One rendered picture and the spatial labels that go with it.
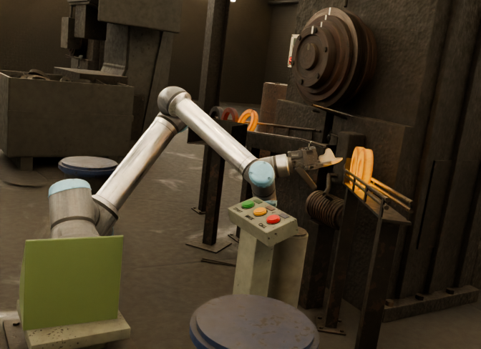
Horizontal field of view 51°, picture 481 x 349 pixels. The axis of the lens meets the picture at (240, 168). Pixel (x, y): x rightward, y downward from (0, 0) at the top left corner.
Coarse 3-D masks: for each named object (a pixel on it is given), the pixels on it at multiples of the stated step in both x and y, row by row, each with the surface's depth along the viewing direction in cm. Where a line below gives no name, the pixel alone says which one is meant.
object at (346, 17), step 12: (324, 12) 237; (336, 12) 229; (348, 24) 223; (360, 24) 225; (360, 36) 221; (360, 48) 220; (360, 60) 220; (360, 72) 223; (348, 84) 223; (336, 96) 229; (348, 96) 230
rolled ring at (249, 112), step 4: (244, 112) 314; (248, 112) 309; (252, 112) 306; (256, 112) 307; (240, 116) 316; (244, 116) 313; (248, 116) 313; (252, 116) 305; (256, 116) 304; (240, 120) 314; (244, 120) 315; (252, 120) 303; (256, 120) 303; (252, 124) 302; (256, 124) 303; (248, 128) 303; (252, 128) 302
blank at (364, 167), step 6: (366, 150) 179; (360, 156) 185; (366, 156) 177; (372, 156) 177; (360, 162) 185; (366, 162) 175; (372, 162) 175; (360, 168) 186; (366, 168) 175; (372, 168) 175; (360, 174) 179; (366, 174) 175; (366, 180) 176
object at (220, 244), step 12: (216, 120) 289; (192, 132) 279; (228, 132) 287; (240, 132) 275; (204, 144) 272; (216, 156) 278; (216, 168) 279; (216, 180) 280; (216, 192) 281; (216, 204) 283; (216, 216) 286; (204, 228) 288; (216, 228) 289; (192, 240) 292; (204, 240) 289; (216, 240) 297; (216, 252) 279
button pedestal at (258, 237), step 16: (240, 208) 161; (240, 224) 158; (256, 224) 149; (272, 224) 147; (288, 224) 147; (240, 240) 159; (256, 240) 151; (272, 240) 145; (240, 256) 159; (256, 256) 153; (272, 256) 156; (240, 272) 159; (256, 272) 154; (240, 288) 159; (256, 288) 156
